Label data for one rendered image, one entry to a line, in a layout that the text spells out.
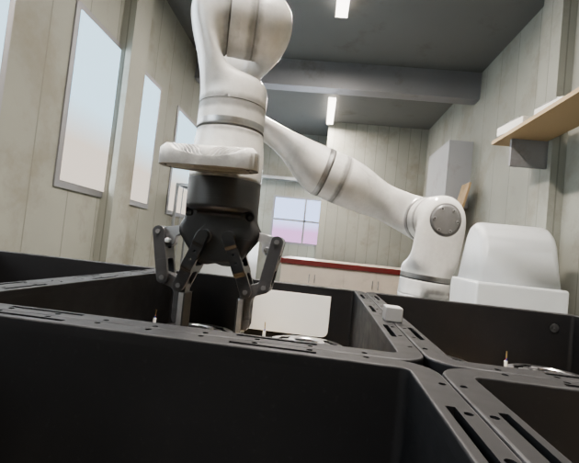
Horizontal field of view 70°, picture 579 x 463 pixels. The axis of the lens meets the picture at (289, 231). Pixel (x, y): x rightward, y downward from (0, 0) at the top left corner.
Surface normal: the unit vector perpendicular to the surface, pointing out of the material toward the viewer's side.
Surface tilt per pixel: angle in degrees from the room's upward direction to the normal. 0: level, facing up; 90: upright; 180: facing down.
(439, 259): 93
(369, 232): 90
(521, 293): 90
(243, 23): 120
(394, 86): 90
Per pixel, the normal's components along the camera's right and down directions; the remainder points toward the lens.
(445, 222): 0.11, 0.04
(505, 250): -0.11, -0.25
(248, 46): 0.02, 0.86
